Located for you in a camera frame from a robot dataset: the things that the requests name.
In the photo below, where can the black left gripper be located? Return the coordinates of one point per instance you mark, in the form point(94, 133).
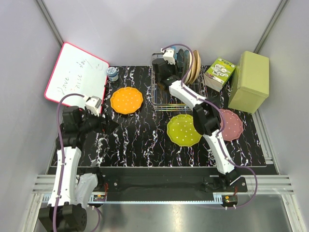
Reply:
point(102, 121)

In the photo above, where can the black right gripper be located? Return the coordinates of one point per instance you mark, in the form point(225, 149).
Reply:
point(173, 67)

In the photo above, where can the orange polka dot plate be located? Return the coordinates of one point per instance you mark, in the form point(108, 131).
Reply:
point(126, 100)

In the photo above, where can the blue polka dot plate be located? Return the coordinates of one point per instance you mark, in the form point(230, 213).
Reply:
point(180, 60)

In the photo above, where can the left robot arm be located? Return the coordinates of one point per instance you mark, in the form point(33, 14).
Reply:
point(66, 208)

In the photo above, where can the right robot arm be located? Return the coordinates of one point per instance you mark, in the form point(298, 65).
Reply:
point(207, 119)

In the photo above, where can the cream plate in rack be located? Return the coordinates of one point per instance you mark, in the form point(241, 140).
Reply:
point(193, 66)

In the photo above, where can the teal grey plate in rack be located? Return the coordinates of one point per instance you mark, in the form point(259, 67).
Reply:
point(187, 63)

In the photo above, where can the beige plate in rack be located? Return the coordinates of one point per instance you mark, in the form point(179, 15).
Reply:
point(195, 73)

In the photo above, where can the green printed paper box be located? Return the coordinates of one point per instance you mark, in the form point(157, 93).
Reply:
point(218, 74)

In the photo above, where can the small blue lidded jar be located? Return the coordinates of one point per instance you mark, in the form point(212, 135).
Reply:
point(112, 74)

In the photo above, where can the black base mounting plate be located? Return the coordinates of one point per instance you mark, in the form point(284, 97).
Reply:
point(167, 184)

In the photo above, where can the lime green polka dot plate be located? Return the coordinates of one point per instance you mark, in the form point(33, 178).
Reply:
point(181, 130)

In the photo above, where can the pink framed whiteboard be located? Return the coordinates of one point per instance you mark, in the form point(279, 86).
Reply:
point(77, 71)

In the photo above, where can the light green metal tin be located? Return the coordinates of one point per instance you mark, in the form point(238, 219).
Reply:
point(250, 83)

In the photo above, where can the pink polka dot plate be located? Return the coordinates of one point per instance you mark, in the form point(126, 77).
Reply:
point(233, 125)

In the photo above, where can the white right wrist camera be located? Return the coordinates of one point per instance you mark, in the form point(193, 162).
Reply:
point(168, 55)

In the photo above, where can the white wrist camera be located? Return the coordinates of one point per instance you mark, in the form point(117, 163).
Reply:
point(168, 55)
point(93, 104)

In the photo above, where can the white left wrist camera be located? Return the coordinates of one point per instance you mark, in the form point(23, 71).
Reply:
point(93, 104)

